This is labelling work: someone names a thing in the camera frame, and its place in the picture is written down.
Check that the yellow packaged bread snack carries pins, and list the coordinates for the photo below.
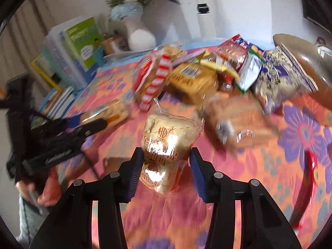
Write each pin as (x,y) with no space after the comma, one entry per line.
(198,82)

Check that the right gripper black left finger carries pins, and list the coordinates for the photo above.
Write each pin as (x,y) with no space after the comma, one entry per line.
(122,186)

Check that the person's left hand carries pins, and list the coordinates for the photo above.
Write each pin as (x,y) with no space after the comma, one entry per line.
(47,195)

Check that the blue red chip bag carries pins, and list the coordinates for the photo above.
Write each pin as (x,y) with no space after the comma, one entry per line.
(235,50)

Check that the white pipe with black clamp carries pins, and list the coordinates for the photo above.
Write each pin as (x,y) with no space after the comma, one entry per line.
(205,19)

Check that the clear bag small round crackers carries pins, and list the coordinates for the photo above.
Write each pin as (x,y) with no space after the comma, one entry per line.
(114,113)

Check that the red white striped snack bag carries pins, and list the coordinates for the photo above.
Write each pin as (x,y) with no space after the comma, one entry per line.
(149,76)

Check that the grey sleeve forearm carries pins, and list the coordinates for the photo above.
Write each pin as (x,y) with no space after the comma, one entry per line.
(30,222)

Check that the purple white patterned snack bag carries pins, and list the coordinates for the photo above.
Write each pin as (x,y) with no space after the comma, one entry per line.
(280,79)

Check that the floral orange pink tablecloth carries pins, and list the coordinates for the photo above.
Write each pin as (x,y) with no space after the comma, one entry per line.
(276,195)

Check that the brown round bread pack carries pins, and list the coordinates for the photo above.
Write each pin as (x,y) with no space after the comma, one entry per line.
(239,121)

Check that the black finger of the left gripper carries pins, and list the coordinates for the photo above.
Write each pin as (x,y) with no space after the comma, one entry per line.
(85,129)

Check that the stack of upright books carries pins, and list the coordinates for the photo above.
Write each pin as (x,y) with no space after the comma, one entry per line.
(60,55)

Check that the flat lying books pile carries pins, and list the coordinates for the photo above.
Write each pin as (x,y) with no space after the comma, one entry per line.
(57,103)

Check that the white ceramic vase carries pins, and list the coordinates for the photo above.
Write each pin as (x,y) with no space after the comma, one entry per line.
(138,36)

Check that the white blue snack packet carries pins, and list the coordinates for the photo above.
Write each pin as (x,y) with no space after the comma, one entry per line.
(249,71)

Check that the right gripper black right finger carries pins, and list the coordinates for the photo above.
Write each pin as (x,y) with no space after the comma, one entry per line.
(263,225)

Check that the clear bag pale rice cakes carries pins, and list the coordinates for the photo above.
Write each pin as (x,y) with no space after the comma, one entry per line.
(167,140)

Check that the green cover book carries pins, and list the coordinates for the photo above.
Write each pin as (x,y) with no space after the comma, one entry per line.
(84,38)

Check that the red long snack stick pack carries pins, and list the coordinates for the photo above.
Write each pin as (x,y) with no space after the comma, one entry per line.
(307,192)

